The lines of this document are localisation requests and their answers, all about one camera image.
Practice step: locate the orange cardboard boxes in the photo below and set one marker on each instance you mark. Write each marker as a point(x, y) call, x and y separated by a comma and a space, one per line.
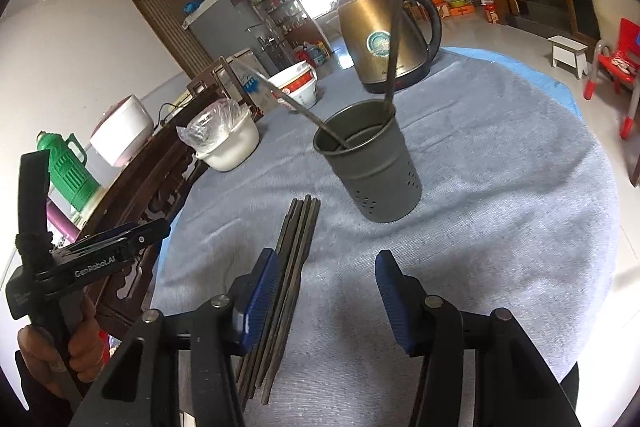
point(457, 7)

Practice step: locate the bronze electric kettle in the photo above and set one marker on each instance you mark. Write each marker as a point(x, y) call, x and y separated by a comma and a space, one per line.
point(367, 22)

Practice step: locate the blue table cover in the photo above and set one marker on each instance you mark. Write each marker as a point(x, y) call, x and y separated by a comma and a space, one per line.
point(545, 77)

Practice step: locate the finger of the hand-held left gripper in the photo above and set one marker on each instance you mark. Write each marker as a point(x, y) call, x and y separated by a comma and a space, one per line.
point(142, 237)

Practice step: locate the white step stool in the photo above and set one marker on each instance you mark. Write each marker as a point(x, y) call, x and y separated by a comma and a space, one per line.
point(567, 52)

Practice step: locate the dark wooden chair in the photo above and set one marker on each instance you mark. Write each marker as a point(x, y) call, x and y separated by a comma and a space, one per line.
point(220, 77)

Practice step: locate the white pot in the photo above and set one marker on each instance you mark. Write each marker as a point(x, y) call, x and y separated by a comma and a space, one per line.
point(230, 147)

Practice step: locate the white chest freezer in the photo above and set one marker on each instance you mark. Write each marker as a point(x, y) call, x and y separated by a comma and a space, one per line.
point(245, 72)

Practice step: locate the person's left hand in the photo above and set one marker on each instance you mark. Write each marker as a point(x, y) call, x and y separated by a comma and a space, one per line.
point(87, 347)

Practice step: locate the cream armchair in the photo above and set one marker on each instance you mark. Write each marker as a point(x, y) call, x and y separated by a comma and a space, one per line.
point(605, 7)

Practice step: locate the red plastic chair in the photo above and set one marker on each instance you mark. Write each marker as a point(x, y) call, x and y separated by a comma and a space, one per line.
point(617, 62)

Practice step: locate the brown wooden door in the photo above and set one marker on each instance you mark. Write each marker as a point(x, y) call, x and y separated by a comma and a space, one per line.
point(165, 27)

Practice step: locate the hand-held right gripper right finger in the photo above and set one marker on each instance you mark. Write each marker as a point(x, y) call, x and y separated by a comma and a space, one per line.
point(395, 302)

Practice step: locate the dark wooden sideboard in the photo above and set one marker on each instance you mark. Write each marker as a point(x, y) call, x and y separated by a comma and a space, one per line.
point(145, 207)

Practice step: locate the chopsticks standing in holder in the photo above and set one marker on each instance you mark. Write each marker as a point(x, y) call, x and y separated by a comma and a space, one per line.
point(295, 107)

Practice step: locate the grey metal utensil holder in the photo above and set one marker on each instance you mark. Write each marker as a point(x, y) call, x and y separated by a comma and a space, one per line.
point(380, 177)

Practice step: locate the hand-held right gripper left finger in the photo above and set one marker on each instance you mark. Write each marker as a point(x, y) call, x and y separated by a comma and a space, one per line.
point(262, 292)

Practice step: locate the white and pink rice cooker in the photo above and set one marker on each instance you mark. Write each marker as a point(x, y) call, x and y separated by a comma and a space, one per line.
point(122, 132)

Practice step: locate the grey table cloth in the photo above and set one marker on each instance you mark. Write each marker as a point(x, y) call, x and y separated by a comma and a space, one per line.
point(500, 207)

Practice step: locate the green thermos flask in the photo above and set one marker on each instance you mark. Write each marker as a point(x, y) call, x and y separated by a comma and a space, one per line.
point(75, 177)

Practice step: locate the grey refrigerator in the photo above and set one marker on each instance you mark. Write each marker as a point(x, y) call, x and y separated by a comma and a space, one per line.
point(220, 22)

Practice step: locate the purple cylinder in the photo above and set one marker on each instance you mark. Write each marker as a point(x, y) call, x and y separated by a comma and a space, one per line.
point(60, 222)

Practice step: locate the black kettle base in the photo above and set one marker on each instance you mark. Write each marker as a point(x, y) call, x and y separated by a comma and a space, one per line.
point(417, 76)

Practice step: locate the white and red bowl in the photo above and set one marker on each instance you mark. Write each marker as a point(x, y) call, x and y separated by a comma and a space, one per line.
point(300, 89)

